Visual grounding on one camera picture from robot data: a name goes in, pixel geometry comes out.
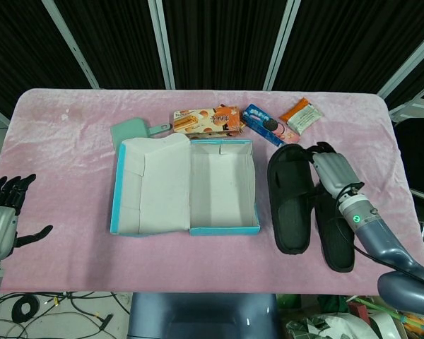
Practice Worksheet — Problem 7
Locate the mint green plastic dustpan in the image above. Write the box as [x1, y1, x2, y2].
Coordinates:
[110, 117, 173, 153]

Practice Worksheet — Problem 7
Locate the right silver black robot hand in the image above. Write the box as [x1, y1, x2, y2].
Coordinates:
[305, 141, 365, 198]

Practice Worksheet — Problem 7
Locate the dark green cloth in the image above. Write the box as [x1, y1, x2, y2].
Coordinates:
[317, 295, 348, 314]

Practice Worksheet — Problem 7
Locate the orange biscuit box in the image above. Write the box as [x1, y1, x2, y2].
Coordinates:
[172, 104, 242, 139]

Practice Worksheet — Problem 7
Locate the white plastic bag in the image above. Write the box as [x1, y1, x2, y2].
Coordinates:
[285, 312, 381, 339]

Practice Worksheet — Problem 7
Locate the pink velvet tablecloth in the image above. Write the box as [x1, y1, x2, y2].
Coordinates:
[0, 88, 424, 295]

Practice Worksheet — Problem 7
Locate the black floor cable tangle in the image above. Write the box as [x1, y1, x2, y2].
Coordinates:
[0, 291, 131, 339]

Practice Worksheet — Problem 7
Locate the teal cardboard shoe box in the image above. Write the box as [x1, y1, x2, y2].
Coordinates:
[109, 132, 261, 237]

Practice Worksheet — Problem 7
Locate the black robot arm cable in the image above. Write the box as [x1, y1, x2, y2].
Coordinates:
[334, 185, 424, 285]

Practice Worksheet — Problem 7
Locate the green plastic bag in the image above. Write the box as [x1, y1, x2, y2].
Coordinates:
[277, 294, 302, 311]

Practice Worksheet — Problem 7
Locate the black rubber slipper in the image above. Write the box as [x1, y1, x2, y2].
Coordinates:
[312, 182, 357, 273]
[267, 143, 322, 255]

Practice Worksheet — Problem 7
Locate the green pole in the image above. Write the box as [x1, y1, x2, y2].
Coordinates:
[360, 298, 424, 333]

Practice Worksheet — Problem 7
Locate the orange white wipes packet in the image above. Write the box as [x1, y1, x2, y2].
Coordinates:
[278, 97, 324, 135]

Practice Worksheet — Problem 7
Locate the blue cookie package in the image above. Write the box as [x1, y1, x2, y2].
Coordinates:
[240, 103, 300, 148]

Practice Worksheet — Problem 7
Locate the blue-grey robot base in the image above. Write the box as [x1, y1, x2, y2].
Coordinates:
[128, 292, 280, 339]

